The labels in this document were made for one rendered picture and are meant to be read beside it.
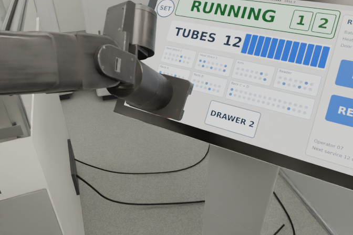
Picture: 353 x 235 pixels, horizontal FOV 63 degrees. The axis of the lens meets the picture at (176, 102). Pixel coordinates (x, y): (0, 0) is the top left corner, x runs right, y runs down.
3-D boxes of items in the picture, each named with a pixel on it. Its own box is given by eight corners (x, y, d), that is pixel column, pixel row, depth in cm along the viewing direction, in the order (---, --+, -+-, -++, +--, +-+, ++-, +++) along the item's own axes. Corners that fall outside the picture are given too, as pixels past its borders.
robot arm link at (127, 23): (48, 80, 35) (97, 72, 30) (60, -10, 37) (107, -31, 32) (121, 98, 44) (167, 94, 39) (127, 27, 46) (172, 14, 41)
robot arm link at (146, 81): (97, 96, 37) (137, 95, 35) (102, 44, 38) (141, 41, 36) (125, 105, 43) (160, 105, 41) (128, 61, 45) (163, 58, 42)
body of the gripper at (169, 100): (142, 70, 51) (119, 56, 44) (194, 84, 47) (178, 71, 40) (130, 105, 50) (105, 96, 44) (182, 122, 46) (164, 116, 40)
